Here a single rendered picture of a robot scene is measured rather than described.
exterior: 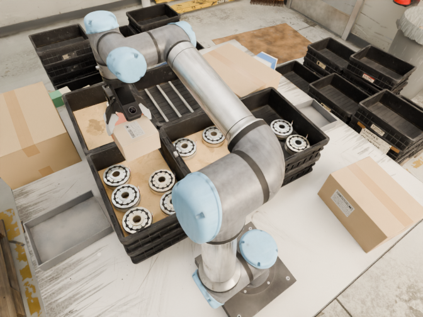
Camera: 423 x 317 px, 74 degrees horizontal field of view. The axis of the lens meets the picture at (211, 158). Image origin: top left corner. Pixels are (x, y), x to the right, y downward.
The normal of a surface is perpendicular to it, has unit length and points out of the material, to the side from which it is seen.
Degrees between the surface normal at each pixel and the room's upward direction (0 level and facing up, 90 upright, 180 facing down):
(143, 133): 0
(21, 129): 0
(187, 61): 28
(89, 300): 0
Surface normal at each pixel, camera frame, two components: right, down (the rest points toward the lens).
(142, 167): 0.04, -0.62
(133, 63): 0.57, 0.65
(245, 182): 0.29, -0.21
